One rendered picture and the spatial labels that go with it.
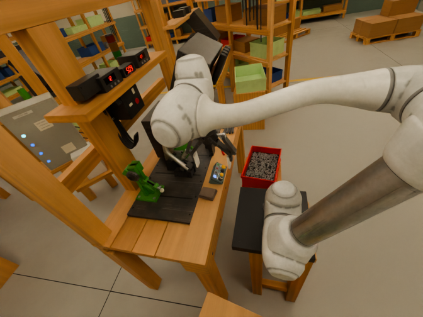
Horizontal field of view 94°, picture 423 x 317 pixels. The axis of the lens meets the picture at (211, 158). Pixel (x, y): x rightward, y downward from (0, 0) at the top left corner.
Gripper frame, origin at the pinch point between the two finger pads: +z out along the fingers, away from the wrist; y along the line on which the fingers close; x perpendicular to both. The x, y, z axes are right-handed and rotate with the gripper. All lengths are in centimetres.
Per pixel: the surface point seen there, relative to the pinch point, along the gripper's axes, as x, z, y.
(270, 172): 37, 43, 23
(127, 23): 907, 32, -619
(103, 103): 16, -21, -54
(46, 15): 25, -56, -66
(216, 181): 22.6, 38.7, -9.8
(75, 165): -1, 4, -76
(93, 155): 9, 7, -74
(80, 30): 444, -14, -450
